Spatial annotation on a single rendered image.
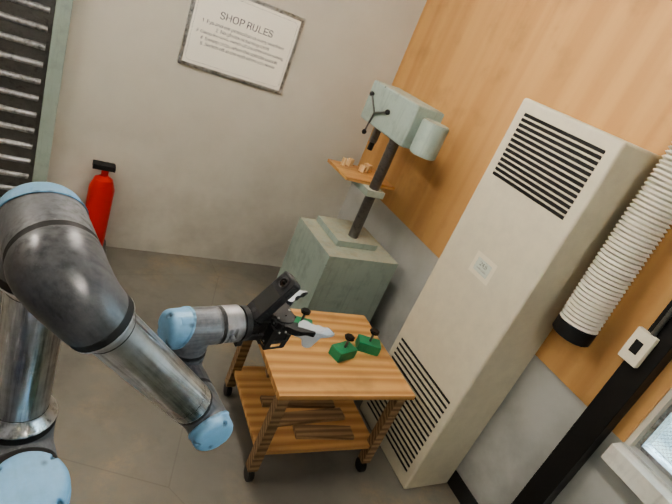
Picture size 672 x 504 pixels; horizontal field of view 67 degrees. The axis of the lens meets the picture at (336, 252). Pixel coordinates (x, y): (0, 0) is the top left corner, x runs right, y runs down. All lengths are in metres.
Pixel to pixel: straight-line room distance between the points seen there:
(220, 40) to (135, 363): 2.56
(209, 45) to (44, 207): 2.47
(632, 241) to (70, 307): 1.78
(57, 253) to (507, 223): 1.81
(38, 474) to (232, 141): 2.65
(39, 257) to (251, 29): 2.62
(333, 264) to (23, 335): 2.05
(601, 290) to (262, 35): 2.25
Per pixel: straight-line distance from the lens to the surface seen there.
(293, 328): 1.05
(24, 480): 0.96
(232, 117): 3.29
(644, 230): 2.03
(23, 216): 0.75
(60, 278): 0.68
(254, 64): 3.22
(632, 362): 2.09
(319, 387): 2.08
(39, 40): 3.10
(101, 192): 3.20
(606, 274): 2.06
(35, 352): 0.89
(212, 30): 3.14
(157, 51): 3.13
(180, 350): 0.99
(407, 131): 2.58
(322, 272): 2.73
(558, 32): 2.73
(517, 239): 2.15
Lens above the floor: 1.81
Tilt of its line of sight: 24 degrees down
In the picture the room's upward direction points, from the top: 23 degrees clockwise
